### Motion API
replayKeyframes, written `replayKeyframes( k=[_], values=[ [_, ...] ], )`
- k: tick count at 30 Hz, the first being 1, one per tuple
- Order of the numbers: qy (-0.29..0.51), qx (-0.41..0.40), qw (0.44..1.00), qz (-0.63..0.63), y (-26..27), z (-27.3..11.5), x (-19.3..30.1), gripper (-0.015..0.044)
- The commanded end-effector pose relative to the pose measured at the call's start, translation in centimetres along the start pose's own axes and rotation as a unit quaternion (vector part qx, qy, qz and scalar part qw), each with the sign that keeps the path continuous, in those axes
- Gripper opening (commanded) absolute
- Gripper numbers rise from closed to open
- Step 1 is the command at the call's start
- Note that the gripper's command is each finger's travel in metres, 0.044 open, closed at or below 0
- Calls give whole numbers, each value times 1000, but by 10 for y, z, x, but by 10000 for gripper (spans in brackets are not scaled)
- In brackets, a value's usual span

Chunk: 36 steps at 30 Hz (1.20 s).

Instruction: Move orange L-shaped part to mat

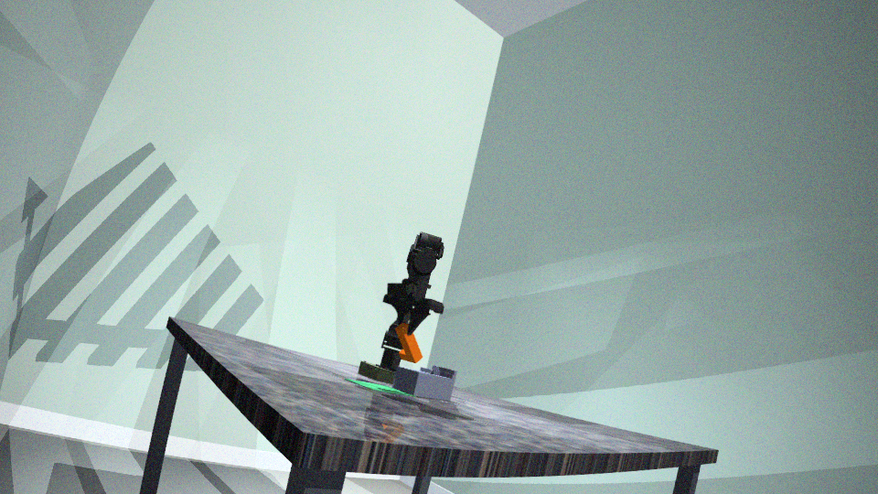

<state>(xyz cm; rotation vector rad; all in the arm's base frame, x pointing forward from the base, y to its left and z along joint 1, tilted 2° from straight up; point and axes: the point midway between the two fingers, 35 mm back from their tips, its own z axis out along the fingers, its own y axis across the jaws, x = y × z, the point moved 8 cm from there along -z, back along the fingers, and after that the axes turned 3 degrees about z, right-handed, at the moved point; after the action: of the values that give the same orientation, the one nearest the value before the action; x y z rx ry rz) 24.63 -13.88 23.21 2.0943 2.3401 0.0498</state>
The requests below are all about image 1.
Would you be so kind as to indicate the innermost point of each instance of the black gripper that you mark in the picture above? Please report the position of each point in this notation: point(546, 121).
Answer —
point(422, 305)

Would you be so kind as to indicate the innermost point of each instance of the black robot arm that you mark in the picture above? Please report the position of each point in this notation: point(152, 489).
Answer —
point(421, 262)

